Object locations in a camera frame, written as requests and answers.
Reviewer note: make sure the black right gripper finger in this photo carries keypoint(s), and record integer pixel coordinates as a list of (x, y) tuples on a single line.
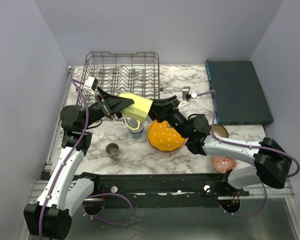
[(164, 103), (159, 112)]

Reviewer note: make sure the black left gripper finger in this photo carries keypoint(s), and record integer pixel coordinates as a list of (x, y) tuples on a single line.
[(113, 99), (117, 105)]

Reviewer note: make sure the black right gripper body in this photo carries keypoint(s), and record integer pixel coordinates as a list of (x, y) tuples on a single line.
[(176, 119)]

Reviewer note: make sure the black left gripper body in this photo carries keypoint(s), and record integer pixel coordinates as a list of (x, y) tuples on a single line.
[(97, 111)]

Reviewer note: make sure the pale yellow mug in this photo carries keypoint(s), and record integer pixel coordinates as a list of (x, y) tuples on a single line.
[(138, 110)]

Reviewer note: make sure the blue floral mug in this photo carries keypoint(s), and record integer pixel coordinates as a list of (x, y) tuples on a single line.
[(136, 130)]

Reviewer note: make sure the brown patterned bowl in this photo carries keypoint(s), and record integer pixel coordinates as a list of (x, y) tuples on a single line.
[(220, 131)]

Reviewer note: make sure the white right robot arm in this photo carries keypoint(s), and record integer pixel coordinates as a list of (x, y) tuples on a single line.
[(268, 162)]

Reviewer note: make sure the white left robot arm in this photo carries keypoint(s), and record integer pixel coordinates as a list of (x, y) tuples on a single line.
[(51, 214)]

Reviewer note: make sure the orange polka dot plate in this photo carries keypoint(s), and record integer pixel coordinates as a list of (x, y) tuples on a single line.
[(164, 136)]

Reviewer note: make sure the pink plate under stack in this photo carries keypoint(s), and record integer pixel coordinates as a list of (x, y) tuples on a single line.
[(165, 151)]

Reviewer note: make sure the small grey cup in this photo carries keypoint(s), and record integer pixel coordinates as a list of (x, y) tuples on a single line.
[(112, 149)]

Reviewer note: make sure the red patterned glass bowl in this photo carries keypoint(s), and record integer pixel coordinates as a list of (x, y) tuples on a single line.
[(223, 164)]

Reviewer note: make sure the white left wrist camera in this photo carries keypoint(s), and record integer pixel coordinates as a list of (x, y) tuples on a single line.
[(90, 85)]

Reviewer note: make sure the grey wire dish rack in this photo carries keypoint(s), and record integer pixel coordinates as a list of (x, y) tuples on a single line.
[(116, 73)]

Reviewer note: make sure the blue network switch box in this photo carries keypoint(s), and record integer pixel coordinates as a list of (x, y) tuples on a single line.
[(240, 99)]

